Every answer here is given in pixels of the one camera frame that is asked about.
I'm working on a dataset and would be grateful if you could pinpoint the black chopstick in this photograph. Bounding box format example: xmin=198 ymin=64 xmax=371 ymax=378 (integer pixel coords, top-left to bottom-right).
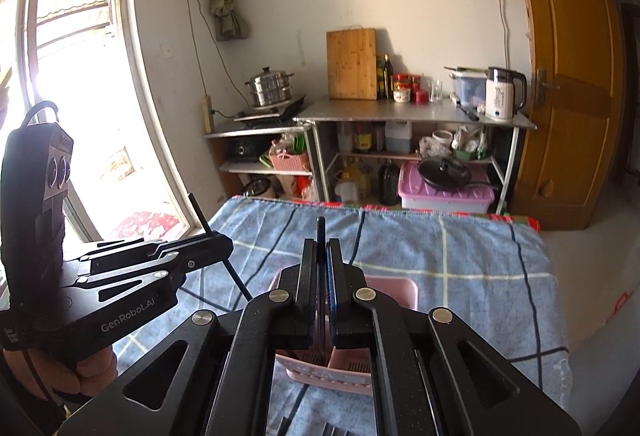
xmin=316 ymin=216 xmax=326 ymax=358
xmin=188 ymin=193 xmax=253 ymax=301

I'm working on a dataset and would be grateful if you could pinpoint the metal kitchen table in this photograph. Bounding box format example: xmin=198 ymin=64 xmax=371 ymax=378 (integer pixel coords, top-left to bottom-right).
xmin=294 ymin=97 xmax=537 ymax=214

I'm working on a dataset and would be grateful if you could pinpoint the person's left hand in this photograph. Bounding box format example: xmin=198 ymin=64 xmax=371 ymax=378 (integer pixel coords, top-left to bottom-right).
xmin=2 ymin=346 xmax=118 ymax=399

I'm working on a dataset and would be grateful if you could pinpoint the pink plastic utensil caddy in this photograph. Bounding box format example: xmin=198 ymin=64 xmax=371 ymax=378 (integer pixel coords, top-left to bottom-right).
xmin=276 ymin=276 xmax=419 ymax=396

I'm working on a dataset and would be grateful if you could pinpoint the pink storage box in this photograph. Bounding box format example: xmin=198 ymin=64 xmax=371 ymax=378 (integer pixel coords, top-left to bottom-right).
xmin=398 ymin=161 xmax=495 ymax=214

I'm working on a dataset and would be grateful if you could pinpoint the small shelf rack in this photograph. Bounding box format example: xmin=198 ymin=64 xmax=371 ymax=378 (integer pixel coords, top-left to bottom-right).
xmin=204 ymin=121 xmax=324 ymax=199

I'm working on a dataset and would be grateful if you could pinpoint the blue plaid cloth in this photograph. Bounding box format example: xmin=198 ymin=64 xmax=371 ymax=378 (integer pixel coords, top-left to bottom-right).
xmin=114 ymin=197 xmax=573 ymax=406

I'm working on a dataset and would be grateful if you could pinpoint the pink basket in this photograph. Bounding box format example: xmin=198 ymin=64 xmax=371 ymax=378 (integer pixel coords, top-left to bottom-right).
xmin=269 ymin=152 xmax=310 ymax=173

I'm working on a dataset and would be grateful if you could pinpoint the black pan lid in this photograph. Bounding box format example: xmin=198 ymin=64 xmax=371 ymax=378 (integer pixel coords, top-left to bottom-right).
xmin=418 ymin=157 xmax=471 ymax=191

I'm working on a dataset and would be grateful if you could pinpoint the black induction cooker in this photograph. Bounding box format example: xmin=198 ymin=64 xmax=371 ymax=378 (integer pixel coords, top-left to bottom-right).
xmin=232 ymin=93 xmax=306 ymax=123

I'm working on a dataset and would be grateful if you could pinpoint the white plastic jug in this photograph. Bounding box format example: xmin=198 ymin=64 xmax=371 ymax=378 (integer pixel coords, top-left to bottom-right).
xmin=385 ymin=121 xmax=412 ymax=155

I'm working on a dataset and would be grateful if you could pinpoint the stainless steel steamer pot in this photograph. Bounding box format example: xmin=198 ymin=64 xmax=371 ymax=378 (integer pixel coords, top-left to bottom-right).
xmin=245 ymin=67 xmax=294 ymax=108

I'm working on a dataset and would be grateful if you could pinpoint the dark soy sauce bottle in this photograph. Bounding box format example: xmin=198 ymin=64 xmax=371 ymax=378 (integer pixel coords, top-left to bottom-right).
xmin=383 ymin=54 xmax=394 ymax=100

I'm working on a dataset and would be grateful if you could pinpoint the black knife on table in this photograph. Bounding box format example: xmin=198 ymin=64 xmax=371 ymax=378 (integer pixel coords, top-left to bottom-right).
xmin=451 ymin=96 xmax=480 ymax=122

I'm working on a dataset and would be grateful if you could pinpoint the red lidded jar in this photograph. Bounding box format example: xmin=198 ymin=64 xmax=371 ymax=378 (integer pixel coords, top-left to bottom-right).
xmin=393 ymin=74 xmax=412 ymax=104

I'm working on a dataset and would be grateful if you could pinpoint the clear drinking glass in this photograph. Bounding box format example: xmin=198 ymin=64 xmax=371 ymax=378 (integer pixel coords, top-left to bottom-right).
xmin=428 ymin=80 xmax=442 ymax=104

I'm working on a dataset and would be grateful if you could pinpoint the clear plastic container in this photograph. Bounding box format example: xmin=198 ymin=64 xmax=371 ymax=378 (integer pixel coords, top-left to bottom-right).
xmin=445 ymin=66 xmax=487 ymax=108

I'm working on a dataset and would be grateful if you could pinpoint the wooden cutting board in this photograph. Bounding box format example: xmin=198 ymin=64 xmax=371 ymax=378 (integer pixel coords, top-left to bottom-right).
xmin=326 ymin=28 xmax=378 ymax=100

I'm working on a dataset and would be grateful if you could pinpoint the white electric kettle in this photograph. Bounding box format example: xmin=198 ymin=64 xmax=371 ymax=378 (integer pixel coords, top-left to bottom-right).
xmin=485 ymin=67 xmax=527 ymax=122

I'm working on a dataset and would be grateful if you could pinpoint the wooden door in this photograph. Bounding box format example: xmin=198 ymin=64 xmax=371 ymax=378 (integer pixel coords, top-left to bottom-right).
xmin=510 ymin=0 xmax=625 ymax=230

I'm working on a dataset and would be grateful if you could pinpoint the window frame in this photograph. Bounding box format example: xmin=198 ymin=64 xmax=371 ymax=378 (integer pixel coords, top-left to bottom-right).
xmin=1 ymin=0 xmax=195 ymax=242

